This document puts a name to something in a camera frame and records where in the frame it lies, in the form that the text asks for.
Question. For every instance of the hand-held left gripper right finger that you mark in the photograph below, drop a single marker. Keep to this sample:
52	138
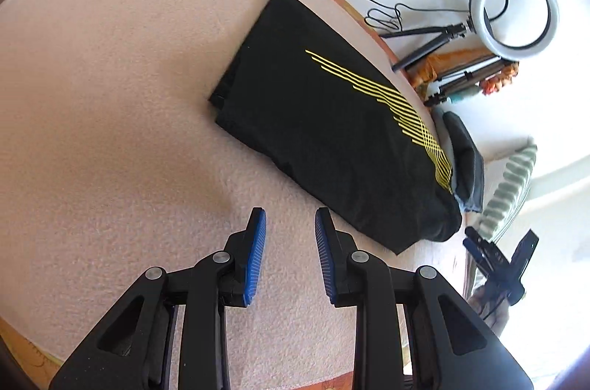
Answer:
325	256

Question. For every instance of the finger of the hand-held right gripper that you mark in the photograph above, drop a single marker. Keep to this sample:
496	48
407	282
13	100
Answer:
525	249
484	250

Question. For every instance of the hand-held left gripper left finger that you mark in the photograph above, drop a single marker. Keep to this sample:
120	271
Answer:
255	254

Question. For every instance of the black shirt yellow stripes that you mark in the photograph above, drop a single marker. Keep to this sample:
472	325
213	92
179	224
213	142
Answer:
322	118

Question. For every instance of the person's right hand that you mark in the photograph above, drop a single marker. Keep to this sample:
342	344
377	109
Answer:
493	309

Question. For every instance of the green and white striped cushion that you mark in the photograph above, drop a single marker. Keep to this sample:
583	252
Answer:
509	182

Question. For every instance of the dark grey folded cloth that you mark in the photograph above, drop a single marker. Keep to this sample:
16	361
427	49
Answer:
463	150

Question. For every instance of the folded black and silver tripod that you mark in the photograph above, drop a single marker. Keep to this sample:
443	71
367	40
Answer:
461	83

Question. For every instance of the orange patterned cloth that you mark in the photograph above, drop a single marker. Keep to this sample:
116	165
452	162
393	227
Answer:
440	65

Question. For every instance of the pink fleece blanket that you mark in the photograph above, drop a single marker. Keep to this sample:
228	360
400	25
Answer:
120	104

